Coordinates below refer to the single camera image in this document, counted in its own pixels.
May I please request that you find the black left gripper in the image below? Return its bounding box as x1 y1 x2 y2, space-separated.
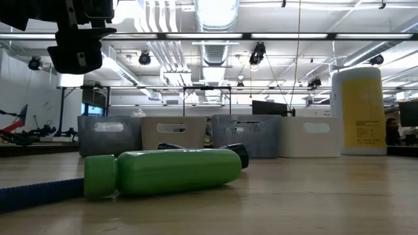
47 0 118 75

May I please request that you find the blue disposable razor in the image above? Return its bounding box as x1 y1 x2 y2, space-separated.
0 178 86 213

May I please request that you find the small green bottle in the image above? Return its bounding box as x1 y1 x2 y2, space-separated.
84 148 243 200

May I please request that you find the blue lit screen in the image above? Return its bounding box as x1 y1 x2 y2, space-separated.
80 89 107 117

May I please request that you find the dark translucent plastic bin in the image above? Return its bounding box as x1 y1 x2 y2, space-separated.
77 116 143 157
211 114 283 160

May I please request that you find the pale translucent plastic bin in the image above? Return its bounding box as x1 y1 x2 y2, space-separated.
140 116 208 151

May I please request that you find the black computer monitor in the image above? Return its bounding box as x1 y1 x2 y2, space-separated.
251 99 289 118
398 101 418 128

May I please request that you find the white plastic bin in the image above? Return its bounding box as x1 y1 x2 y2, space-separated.
279 116 344 159

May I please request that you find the yellow white wipes canister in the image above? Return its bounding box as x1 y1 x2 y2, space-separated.
330 67 389 157

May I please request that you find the person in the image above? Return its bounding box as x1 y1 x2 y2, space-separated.
385 117 403 147

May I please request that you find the black background rig frame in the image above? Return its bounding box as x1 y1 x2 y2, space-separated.
56 85 233 138

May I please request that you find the silver ceiling air duct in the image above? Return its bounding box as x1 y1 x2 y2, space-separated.
194 0 240 66

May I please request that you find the black overhead camera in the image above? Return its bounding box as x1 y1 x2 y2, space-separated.
249 41 266 67

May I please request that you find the thin hanging cable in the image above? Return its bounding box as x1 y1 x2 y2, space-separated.
288 0 302 112

